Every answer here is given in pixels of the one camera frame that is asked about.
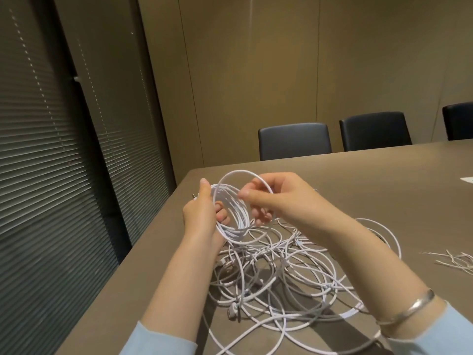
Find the person's right hand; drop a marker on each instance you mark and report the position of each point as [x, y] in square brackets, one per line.
[292, 203]

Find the person's left hand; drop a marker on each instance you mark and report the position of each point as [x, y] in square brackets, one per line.
[199, 218]

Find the person's left forearm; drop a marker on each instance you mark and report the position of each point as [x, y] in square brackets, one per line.
[177, 292]

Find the dark meeting chair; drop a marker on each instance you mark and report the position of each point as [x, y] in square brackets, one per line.
[293, 142]
[375, 131]
[459, 121]

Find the brown table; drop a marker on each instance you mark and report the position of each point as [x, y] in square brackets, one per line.
[406, 188]

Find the glass partition with grey blinds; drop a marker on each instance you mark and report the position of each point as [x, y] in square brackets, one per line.
[55, 144]

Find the bunch of white twist ties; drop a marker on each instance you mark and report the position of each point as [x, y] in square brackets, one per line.
[451, 259]

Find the white table socket panel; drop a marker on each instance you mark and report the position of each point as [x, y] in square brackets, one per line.
[468, 179]

